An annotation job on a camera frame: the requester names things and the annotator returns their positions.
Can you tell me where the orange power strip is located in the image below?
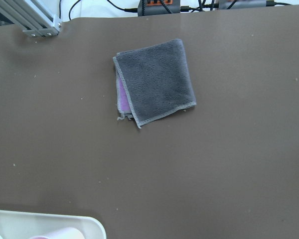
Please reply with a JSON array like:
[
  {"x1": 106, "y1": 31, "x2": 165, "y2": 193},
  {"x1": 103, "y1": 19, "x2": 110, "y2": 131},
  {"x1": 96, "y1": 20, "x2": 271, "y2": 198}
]
[{"x1": 137, "y1": 0, "x2": 181, "y2": 16}]

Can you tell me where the pink cup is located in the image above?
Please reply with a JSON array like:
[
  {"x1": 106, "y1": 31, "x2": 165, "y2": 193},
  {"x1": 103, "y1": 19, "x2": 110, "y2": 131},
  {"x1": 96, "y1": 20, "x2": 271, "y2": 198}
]
[{"x1": 30, "y1": 227, "x2": 85, "y2": 239}]

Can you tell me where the cream rectangular tray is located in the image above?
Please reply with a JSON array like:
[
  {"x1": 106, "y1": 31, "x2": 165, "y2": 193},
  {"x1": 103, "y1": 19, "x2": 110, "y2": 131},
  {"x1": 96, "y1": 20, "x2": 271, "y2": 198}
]
[{"x1": 0, "y1": 210, "x2": 107, "y2": 239}]

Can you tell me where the aluminium frame post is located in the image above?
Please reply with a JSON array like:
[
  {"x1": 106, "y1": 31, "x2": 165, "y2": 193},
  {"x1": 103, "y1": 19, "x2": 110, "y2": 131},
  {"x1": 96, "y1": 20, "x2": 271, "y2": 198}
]
[{"x1": 0, "y1": 0, "x2": 62, "y2": 37}]

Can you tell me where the grey folded cloth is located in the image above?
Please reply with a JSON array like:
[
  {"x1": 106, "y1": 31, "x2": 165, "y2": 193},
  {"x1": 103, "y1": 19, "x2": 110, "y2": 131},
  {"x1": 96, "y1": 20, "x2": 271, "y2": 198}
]
[{"x1": 113, "y1": 39, "x2": 196, "y2": 128}]

